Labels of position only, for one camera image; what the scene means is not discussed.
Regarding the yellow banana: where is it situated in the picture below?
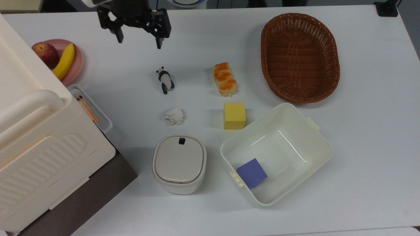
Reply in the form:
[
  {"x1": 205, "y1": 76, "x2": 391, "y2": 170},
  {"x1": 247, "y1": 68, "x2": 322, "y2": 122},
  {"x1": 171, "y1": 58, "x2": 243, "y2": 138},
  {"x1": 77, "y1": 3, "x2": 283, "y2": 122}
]
[{"x1": 52, "y1": 43, "x2": 75, "y2": 81}]

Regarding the brown wicker basket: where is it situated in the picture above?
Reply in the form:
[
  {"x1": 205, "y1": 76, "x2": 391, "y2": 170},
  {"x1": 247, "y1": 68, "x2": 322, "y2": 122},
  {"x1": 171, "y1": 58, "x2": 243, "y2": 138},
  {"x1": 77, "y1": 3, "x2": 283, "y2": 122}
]
[{"x1": 261, "y1": 13, "x2": 341, "y2": 104}]

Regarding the white plastic bin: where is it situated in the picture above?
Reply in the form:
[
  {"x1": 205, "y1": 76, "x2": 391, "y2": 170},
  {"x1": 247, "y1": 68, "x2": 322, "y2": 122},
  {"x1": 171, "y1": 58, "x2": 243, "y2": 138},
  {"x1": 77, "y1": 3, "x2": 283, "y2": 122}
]
[{"x1": 220, "y1": 103, "x2": 333, "y2": 207}]

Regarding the small white lidded trash can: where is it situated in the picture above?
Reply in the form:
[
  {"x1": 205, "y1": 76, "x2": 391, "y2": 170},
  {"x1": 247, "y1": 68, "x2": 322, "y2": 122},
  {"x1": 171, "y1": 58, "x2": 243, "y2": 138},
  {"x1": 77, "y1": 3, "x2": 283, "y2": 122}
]
[{"x1": 152, "y1": 134, "x2": 207, "y2": 195}]

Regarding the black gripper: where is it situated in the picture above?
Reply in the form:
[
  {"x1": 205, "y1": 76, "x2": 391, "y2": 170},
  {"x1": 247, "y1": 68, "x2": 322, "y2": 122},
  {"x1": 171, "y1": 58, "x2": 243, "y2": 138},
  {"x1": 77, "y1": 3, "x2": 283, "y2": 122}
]
[{"x1": 97, "y1": 0, "x2": 172, "y2": 49}]

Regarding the cream plastic cabinet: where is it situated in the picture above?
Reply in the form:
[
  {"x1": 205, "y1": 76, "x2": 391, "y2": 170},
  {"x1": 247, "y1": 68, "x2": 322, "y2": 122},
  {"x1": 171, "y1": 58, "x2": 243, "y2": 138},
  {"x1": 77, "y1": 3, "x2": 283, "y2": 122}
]
[{"x1": 0, "y1": 13, "x2": 116, "y2": 233}]

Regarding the dark brown wooden base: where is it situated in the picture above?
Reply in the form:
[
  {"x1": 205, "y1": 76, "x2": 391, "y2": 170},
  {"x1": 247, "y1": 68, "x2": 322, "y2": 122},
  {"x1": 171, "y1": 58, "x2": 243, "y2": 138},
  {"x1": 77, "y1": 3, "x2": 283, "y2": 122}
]
[{"x1": 18, "y1": 151, "x2": 138, "y2": 236}]

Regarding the red apple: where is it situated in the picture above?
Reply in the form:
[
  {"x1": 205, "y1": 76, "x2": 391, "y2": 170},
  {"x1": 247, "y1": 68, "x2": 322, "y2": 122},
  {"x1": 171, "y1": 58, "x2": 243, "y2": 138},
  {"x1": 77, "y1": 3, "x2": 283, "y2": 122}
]
[{"x1": 32, "y1": 42, "x2": 60, "y2": 69}]

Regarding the yellow cube block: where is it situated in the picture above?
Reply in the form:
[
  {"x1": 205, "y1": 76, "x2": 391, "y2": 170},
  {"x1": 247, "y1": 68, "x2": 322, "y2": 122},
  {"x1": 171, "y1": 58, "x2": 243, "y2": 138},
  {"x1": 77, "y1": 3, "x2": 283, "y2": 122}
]
[{"x1": 223, "y1": 103, "x2": 246, "y2": 130}]

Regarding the black camera stand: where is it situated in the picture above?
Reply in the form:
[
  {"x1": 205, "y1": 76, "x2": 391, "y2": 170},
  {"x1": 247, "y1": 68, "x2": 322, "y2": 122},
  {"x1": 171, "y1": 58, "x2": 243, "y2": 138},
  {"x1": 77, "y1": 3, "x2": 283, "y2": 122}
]
[{"x1": 374, "y1": 0, "x2": 399, "y2": 17}]

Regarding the purple cube block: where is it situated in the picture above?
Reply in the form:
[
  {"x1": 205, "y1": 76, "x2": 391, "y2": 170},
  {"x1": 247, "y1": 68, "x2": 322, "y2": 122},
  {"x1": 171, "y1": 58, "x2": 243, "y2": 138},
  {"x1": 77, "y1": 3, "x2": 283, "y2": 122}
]
[{"x1": 236, "y1": 158, "x2": 268, "y2": 189}]

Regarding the orange glazed bread loaf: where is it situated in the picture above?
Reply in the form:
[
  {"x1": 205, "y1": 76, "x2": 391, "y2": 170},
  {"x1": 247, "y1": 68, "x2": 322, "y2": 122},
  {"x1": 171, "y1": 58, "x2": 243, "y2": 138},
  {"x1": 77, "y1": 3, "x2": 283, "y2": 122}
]
[{"x1": 213, "y1": 62, "x2": 238, "y2": 97}]

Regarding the pink plate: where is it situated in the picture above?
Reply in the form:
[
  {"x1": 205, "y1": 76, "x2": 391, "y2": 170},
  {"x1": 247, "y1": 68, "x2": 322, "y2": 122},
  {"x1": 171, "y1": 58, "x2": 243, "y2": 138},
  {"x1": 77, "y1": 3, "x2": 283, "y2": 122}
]
[{"x1": 33, "y1": 39, "x2": 84, "y2": 87}]

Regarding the small panda figurine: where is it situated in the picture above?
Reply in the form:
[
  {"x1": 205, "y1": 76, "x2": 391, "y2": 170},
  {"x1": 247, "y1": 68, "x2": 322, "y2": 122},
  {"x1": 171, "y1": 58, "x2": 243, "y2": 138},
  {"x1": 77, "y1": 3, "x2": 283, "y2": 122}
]
[{"x1": 156, "y1": 66, "x2": 175, "y2": 95}]

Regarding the crumpled white paper ball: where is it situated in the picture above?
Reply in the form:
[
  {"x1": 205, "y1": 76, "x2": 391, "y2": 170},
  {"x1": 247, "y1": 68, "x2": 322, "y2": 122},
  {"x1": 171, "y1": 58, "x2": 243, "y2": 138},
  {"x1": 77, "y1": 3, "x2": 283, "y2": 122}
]
[{"x1": 164, "y1": 106, "x2": 185, "y2": 126}]

